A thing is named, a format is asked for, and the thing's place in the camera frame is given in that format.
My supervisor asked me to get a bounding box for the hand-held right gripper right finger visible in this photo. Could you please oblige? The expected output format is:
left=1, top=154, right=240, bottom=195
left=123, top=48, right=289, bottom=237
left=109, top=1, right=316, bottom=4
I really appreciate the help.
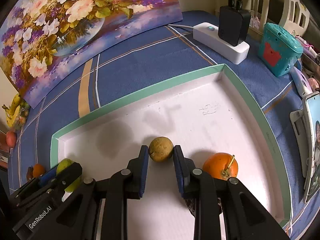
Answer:
left=173, top=152, right=290, bottom=240

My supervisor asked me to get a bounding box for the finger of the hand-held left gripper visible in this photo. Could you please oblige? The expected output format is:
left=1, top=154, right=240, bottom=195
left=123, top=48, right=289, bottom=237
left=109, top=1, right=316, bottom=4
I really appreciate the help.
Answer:
left=10, top=167, right=57, bottom=204
left=37, top=162, right=83, bottom=198

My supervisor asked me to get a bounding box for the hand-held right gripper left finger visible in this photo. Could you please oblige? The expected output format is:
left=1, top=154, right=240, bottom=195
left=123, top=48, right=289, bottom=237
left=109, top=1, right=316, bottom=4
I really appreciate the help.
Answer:
left=50, top=152, right=150, bottom=240

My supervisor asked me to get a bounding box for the mandarin orange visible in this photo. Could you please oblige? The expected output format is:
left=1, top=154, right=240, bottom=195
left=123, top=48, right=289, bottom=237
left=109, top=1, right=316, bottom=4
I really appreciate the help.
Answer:
left=202, top=152, right=239, bottom=180
left=33, top=164, right=46, bottom=177

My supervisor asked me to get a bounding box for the green oval fruit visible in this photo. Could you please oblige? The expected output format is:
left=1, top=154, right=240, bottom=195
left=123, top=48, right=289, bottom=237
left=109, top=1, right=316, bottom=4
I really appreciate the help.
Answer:
left=56, top=158, right=82, bottom=193

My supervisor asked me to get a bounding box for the small brown longan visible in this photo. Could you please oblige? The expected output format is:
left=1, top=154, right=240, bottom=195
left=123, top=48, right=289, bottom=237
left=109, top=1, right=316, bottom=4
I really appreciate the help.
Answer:
left=148, top=136, right=174, bottom=162

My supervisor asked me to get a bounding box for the white tray with teal rim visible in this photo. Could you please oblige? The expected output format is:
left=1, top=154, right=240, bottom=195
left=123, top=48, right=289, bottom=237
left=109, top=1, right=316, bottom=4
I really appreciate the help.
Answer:
left=51, top=64, right=293, bottom=240

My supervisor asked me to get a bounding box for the red apple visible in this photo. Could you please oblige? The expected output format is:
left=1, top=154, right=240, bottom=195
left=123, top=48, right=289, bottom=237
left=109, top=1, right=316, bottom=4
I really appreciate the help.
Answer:
left=6, top=131, right=17, bottom=147

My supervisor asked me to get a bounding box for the clear plastic fruit container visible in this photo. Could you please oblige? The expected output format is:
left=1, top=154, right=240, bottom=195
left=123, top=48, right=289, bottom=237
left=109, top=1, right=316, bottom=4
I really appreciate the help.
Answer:
left=15, top=102, right=31, bottom=128

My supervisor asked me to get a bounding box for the yellow banana bunch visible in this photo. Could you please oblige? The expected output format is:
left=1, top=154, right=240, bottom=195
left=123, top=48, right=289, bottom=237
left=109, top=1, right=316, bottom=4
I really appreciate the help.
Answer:
left=2, top=94, right=28, bottom=128

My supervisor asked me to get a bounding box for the white phone stand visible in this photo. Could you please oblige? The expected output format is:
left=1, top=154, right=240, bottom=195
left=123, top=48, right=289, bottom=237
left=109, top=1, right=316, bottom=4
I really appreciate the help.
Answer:
left=289, top=109, right=309, bottom=178

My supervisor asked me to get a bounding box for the white power strip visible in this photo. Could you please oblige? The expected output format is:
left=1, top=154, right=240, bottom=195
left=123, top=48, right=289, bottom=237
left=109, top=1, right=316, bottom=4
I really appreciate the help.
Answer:
left=168, top=22, right=250, bottom=65

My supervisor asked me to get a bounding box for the smartphone with lit screen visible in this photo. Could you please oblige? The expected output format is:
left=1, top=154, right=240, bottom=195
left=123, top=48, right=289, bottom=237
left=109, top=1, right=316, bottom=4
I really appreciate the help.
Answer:
left=302, top=91, right=320, bottom=203

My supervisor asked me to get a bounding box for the white oblong plastic device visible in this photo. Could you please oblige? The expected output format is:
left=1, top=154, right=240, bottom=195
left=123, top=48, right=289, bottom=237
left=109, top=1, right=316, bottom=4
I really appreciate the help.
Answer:
left=290, top=67, right=313, bottom=97

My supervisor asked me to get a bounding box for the flower painting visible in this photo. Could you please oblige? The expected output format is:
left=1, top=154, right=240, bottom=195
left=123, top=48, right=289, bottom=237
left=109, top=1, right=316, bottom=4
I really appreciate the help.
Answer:
left=0, top=0, right=183, bottom=107

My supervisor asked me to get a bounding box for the teal plastic toy box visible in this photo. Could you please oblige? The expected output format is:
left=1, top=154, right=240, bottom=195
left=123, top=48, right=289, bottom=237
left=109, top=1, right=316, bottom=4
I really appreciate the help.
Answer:
left=257, top=22, right=304, bottom=77

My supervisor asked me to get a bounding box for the black charger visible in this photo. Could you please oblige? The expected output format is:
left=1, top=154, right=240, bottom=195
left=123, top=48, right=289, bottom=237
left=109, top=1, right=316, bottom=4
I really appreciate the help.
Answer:
left=217, top=5, right=251, bottom=47

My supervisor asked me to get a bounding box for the white wooden rack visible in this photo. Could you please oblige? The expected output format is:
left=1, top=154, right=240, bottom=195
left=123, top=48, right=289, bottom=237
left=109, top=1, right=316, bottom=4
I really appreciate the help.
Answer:
left=252, top=0, right=272, bottom=27

